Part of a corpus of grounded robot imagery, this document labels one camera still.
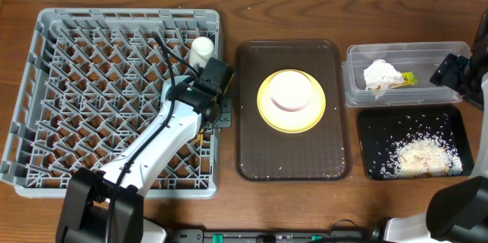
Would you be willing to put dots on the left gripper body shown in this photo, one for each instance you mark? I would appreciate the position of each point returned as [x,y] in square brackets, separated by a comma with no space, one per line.
[223,113]

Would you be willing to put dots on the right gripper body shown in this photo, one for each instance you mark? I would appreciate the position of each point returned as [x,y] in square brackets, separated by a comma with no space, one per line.
[448,72]

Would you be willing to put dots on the wooden chopstick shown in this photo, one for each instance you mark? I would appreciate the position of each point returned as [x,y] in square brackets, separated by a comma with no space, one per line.
[199,138]

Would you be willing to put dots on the white cup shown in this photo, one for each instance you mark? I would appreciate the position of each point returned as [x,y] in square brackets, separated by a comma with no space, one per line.
[202,48]

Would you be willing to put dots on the yellow green snack wrapper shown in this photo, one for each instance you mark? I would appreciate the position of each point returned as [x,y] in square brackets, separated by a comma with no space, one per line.
[408,78]

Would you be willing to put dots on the white tissue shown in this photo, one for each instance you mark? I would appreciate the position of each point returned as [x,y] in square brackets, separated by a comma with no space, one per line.
[380,76]

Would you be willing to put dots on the yellow round plate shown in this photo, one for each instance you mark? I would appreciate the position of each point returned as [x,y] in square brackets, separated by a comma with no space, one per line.
[291,122]

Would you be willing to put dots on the pink shallow bowl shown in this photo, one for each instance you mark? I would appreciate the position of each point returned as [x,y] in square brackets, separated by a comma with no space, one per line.
[291,90]

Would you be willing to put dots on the light blue bowl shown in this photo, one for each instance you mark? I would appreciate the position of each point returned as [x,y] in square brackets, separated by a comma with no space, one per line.
[167,85]

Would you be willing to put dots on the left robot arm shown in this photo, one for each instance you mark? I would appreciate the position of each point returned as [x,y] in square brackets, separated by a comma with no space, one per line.
[107,205]

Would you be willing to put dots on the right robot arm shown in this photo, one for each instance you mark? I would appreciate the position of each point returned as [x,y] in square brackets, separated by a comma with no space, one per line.
[457,213]

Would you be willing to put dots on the clear plastic bin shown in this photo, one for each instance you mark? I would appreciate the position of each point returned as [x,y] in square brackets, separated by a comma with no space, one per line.
[422,59]

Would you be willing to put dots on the black rectangular tray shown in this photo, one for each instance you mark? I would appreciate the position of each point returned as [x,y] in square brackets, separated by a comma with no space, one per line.
[377,125]

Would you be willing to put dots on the spilled rice pile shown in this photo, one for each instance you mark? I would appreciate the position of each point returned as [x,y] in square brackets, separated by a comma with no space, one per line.
[424,150]

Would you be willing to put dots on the dark brown serving tray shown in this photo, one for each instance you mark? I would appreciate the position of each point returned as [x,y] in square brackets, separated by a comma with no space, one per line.
[321,153]

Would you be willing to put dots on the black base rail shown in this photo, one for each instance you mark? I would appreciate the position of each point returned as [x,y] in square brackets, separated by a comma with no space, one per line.
[201,236]

